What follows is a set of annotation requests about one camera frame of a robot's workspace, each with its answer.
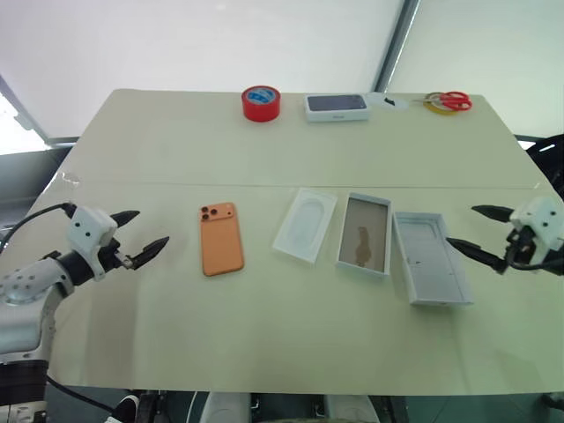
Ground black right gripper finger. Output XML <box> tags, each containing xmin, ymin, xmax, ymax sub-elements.
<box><xmin>471</xmin><ymin>204</ymin><xmax>513</xmax><ymax>223</ymax></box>
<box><xmin>444</xmin><ymin>236</ymin><xmax>508</xmax><ymax>276</ymax></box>

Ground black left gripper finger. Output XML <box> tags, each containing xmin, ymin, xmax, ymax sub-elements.
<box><xmin>131</xmin><ymin>235</ymin><xmax>171</xmax><ymax>271</ymax></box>
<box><xmin>109</xmin><ymin>210</ymin><xmax>142</xmax><ymax>229</ymax></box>

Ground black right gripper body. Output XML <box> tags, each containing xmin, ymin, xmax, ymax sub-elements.
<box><xmin>503</xmin><ymin>225</ymin><xmax>538</xmax><ymax>269</ymax></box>

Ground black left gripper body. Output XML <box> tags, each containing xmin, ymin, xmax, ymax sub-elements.
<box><xmin>97</xmin><ymin>237</ymin><xmax>145</xmax><ymax>275</ymax></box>

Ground orange smartphone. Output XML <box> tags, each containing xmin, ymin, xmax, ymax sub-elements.
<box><xmin>196</xmin><ymin>201</ymin><xmax>247</xmax><ymax>279</ymax></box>

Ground white moulded insert tray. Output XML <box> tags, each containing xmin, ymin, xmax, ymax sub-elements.
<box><xmin>271</xmin><ymin>187</ymin><xmax>340</xmax><ymax>267</ymax></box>

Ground white phone box base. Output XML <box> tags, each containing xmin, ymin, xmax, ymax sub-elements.
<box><xmin>335</xmin><ymin>190</ymin><xmax>394</xmax><ymax>284</ymax></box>

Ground white box with dark phone print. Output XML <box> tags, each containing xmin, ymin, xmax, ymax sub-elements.
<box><xmin>303</xmin><ymin>92</ymin><xmax>372</xmax><ymax>125</ymax></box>

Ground black equipment beside table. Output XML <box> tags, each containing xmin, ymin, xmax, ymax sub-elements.
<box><xmin>514</xmin><ymin>130</ymin><xmax>564</xmax><ymax>200</ymax></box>

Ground yellow tape roll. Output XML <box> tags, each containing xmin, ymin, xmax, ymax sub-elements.
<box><xmin>423</xmin><ymin>92</ymin><xmax>447</xmax><ymax>115</ymax></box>

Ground black and white shoe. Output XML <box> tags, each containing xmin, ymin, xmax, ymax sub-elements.
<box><xmin>113</xmin><ymin>385</ymin><xmax>141</xmax><ymax>423</ymax></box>

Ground white rounded shape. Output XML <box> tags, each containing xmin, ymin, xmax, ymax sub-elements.
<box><xmin>186</xmin><ymin>390</ymin><xmax>255</xmax><ymax>423</ymax></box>
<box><xmin>323</xmin><ymin>392</ymin><xmax>381</xmax><ymax>423</ymax></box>

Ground red tape roll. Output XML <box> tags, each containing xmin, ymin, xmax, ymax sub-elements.
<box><xmin>240</xmin><ymin>85</ymin><xmax>284</xmax><ymax>122</ymax></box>

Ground dark slanted pole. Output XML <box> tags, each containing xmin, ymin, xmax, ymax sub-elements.
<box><xmin>373</xmin><ymin>0</ymin><xmax>422</xmax><ymax>92</ymax></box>

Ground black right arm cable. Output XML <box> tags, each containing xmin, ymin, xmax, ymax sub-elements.
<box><xmin>506</xmin><ymin>254</ymin><xmax>564</xmax><ymax>278</ymax></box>

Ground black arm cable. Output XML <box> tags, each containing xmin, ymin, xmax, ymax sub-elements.
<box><xmin>0</xmin><ymin>201</ymin><xmax>77</xmax><ymax>256</ymax></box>
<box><xmin>506</xmin><ymin>254</ymin><xmax>564</xmax><ymax>278</ymax></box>

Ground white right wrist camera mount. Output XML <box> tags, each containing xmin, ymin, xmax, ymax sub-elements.
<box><xmin>509</xmin><ymin>196</ymin><xmax>564</xmax><ymax>262</ymax></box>

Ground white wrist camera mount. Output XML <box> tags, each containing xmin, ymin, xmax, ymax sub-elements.
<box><xmin>509</xmin><ymin>196</ymin><xmax>564</xmax><ymax>262</ymax></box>
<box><xmin>65</xmin><ymin>205</ymin><xmax>119</xmax><ymax>283</ymax></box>

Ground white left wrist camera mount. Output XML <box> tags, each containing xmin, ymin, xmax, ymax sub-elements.
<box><xmin>65</xmin><ymin>205</ymin><xmax>119</xmax><ymax>283</ymax></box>

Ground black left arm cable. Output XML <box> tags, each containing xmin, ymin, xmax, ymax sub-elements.
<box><xmin>0</xmin><ymin>201</ymin><xmax>77</xmax><ymax>256</ymax></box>

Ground red handled scissors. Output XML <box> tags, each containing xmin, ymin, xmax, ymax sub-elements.
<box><xmin>412</xmin><ymin>90</ymin><xmax>474</xmax><ymax>113</ymax></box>

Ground black cable under table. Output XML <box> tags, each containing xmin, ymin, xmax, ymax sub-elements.
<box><xmin>45</xmin><ymin>373</ymin><xmax>121</xmax><ymax>412</ymax></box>

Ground grey window frame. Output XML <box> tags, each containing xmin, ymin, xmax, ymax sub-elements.
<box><xmin>0</xmin><ymin>73</ymin><xmax>81</xmax><ymax>152</ymax></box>

